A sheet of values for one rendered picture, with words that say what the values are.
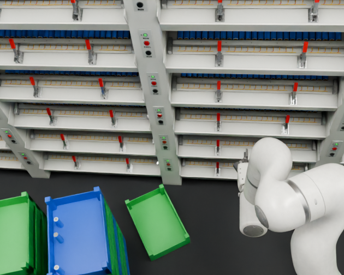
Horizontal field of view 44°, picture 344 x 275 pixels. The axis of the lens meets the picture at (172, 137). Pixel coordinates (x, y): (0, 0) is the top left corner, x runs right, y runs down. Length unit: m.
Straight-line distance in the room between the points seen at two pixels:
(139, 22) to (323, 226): 0.77
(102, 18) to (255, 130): 0.76
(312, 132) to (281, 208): 0.92
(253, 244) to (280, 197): 1.17
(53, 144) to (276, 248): 1.14
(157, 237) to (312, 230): 1.16
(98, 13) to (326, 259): 0.94
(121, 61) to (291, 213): 0.84
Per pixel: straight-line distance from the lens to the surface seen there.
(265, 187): 0.91
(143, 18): 1.31
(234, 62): 1.45
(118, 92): 1.65
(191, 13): 1.32
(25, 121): 1.94
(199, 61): 1.45
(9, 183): 2.41
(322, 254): 1.03
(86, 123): 1.84
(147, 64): 1.45
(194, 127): 1.75
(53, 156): 2.25
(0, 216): 1.85
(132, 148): 1.95
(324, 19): 1.34
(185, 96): 1.60
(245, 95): 1.60
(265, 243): 2.06
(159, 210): 2.11
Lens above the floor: 1.93
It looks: 56 degrees down
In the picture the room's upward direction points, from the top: 9 degrees counter-clockwise
